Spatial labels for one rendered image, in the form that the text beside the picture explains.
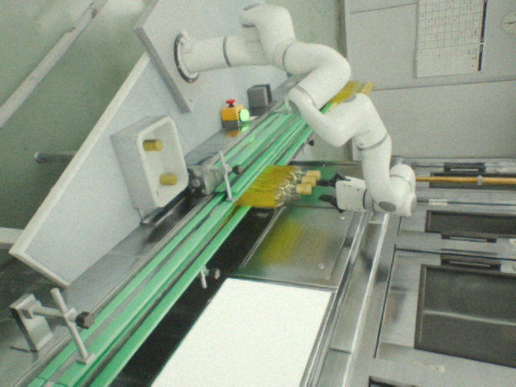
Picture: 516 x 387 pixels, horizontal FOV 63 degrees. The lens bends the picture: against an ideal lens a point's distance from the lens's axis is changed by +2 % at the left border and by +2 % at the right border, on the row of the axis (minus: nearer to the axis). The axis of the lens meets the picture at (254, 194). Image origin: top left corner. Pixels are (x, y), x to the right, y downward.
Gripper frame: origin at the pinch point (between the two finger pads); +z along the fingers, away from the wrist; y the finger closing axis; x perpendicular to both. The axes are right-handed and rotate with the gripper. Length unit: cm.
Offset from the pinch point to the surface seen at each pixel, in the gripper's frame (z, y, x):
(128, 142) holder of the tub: 30, 32, 46
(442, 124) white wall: 119, -177, -569
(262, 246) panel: 12.7, -12.6, 20.9
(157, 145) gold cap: 31, 27, 36
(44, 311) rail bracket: 8, 16, 86
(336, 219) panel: -1.5, -12.7, -3.7
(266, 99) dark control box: 49, 18, -40
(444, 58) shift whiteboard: 119, -76, -567
